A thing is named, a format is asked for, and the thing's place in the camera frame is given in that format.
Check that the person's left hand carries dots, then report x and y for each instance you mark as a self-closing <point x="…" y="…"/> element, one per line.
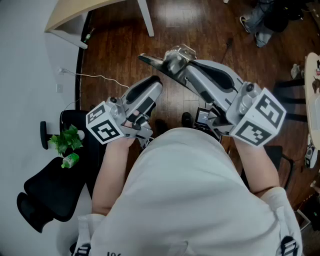
<point x="129" y="123"/>

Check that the white charger plug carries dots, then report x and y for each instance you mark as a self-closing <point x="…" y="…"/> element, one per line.
<point x="61" y="70"/>

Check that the person's right forearm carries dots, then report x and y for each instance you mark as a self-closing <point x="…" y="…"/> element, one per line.
<point x="257" y="165"/>

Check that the green potted plant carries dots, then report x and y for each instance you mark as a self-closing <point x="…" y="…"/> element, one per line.
<point x="66" y="138"/>

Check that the black stool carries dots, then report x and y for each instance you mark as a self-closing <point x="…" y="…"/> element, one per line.
<point x="287" y="87"/>

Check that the light wooden desk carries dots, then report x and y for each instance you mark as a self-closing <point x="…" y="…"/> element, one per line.
<point x="75" y="10"/>

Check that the green label drink bottle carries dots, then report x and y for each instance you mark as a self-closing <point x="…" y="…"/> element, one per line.
<point x="70" y="160"/>

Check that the pale rounded table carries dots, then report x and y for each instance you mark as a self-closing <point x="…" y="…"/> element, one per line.
<point x="311" y="82"/>

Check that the white and black device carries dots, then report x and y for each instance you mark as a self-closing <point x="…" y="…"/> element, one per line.
<point x="310" y="155"/>

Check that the person's left black shoe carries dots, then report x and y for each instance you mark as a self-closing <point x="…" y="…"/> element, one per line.
<point x="161" y="127"/>

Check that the person's right black shoe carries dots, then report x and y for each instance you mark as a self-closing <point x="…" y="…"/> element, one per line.
<point x="187" y="120"/>

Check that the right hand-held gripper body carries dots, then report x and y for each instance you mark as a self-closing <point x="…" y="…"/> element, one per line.
<point x="252" y="130"/>

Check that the black office chair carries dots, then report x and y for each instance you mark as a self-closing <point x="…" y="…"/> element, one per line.
<point x="57" y="185"/>

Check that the small black screen device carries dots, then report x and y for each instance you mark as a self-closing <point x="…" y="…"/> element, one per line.
<point x="202" y="116"/>

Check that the pale slipper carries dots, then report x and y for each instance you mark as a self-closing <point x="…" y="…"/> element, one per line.
<point x="295" y="71"/>
<point x="302" y="74"/>

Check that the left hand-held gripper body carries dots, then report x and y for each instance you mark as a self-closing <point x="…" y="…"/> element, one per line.
<point x="105" y="130"/>

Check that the dark green bottle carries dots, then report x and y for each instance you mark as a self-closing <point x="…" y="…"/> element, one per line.
<point x="88" y="36"/>

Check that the person's white shirt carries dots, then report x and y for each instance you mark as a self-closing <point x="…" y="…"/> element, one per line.
<point x="187" y="187"/>

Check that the person's black shoe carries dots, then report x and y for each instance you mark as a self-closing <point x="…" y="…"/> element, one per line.
<point x="161" y="127"/>
<point x="187" y="120"/>

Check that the person's left forearm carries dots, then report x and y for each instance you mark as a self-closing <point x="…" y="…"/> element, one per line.
<point x="110" y="175"/>

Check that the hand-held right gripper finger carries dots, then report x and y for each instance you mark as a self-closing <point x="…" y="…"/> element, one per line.
<point x="225" y="68"/>
<point x="200" y="80"/>

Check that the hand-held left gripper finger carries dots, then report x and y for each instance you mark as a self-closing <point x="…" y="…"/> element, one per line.
<point x="132" y="91"/>
<point x="153" y="95"/>

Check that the black bag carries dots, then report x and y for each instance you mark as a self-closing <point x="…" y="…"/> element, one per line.
<point x="277" y="22"/>

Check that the white wall socket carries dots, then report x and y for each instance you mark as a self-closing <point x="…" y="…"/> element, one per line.
<point x="59" y="88"/>

